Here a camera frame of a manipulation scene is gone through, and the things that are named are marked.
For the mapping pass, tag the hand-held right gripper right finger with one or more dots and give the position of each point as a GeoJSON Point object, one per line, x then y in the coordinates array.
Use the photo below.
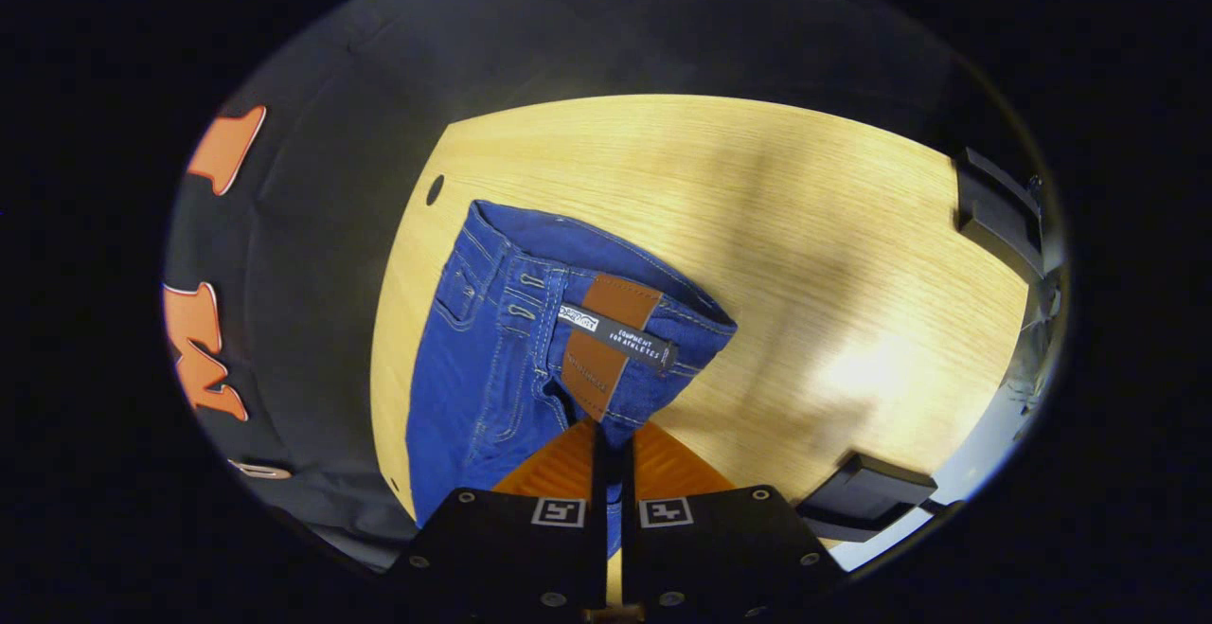
{"type": "Point", "coordinates": [720, 548]}

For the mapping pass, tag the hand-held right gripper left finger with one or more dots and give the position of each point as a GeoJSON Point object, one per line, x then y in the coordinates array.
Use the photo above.
{"type": "Point", "coordinates": [502, 548]}

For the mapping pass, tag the blue jeans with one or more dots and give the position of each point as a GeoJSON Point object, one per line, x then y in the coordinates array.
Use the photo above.
{"type": "Point", "coordinates": [473, 387]}

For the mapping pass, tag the black table clamp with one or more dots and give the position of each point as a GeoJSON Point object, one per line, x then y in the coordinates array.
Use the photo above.
{"type": "Point", "coordinates": [866, 496]}
{"type": "Point", "coordinates": [994, 212]}

